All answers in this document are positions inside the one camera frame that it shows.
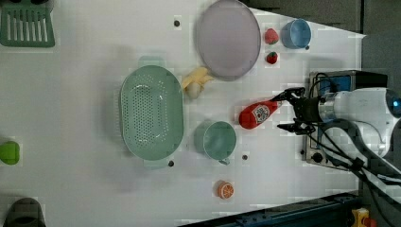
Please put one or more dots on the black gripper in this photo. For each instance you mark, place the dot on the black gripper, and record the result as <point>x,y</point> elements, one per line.
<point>306,110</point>

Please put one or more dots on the red ketchup bottle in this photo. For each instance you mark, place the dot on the red ketchup bottle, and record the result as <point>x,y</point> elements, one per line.
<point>257,113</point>

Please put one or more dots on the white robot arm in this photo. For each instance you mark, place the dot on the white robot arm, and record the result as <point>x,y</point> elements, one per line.
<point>356,131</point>

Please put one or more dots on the black toaster oven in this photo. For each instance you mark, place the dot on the black toaster oven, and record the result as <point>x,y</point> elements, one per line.
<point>330,82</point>

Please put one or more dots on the red strawberry toy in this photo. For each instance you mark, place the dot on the red strawberry toy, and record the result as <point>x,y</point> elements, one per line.
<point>272,58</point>

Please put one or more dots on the blue cup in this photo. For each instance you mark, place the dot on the blue cup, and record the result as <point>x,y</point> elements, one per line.
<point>296,34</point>

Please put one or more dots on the pink strawberry toy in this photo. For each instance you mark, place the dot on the pink strawberry toy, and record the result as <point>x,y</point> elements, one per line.
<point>271,36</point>

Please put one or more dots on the green mug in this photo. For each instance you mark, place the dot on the green mug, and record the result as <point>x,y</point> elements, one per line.
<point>216,139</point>

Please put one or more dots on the lilac round plate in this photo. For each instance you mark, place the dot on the lilac round plate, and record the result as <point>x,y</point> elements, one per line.
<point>228,39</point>

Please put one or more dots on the orange slice toy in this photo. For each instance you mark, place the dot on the orange slice toy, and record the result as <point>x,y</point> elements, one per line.
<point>225,190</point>

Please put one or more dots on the yellow banana toy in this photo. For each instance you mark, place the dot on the yellow banana toy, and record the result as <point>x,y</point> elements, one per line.
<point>194,83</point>

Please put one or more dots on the green oval colander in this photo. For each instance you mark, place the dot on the green oval colander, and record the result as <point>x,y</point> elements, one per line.
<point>151,112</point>

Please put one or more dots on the green dish rack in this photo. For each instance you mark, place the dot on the green dish rack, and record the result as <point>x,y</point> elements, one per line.
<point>27,23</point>

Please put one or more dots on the lime green block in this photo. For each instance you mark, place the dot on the lime green block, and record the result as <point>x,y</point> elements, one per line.
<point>10,153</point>

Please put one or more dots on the dark grey cup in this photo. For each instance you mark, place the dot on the dark grey cup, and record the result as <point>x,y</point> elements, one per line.
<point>25,212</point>

